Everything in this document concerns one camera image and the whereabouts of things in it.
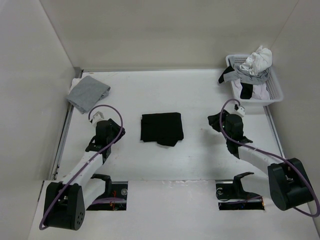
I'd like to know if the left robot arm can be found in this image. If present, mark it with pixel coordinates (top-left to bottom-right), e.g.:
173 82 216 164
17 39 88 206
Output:
39 119 126 231

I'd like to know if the white plastic laundry basket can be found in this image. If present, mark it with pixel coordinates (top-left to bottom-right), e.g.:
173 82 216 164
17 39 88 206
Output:
225 53 284 107

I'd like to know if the grey tank top in basket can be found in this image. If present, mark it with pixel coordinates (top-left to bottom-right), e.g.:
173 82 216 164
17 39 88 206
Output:
221 63 270 85

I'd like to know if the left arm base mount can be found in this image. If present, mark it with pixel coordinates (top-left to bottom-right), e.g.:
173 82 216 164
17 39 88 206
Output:
86 181 129 211

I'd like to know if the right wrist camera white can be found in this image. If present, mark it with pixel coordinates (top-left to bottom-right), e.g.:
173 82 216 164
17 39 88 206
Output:
234 104 246 118

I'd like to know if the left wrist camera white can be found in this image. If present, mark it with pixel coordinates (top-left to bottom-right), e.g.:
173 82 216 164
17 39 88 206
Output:
90 111 105 126

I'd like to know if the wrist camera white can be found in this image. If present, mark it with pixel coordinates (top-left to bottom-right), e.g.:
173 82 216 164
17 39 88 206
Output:
234 104 246 118
90 111 105 126

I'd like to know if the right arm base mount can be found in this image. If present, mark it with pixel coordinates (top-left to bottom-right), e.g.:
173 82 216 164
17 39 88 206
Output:
215 180 265 211

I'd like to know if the white folded garment under grey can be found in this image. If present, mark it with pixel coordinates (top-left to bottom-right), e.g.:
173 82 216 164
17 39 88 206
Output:
69 78 81 92

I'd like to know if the folded grey tank top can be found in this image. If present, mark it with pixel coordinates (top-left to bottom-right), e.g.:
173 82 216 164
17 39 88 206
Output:
66 76 111 114

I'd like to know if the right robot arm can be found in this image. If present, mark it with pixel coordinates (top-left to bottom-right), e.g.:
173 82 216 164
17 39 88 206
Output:
207 110 320 211

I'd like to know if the black tank top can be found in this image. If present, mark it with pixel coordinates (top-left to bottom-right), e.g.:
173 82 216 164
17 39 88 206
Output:
140 112 184 147

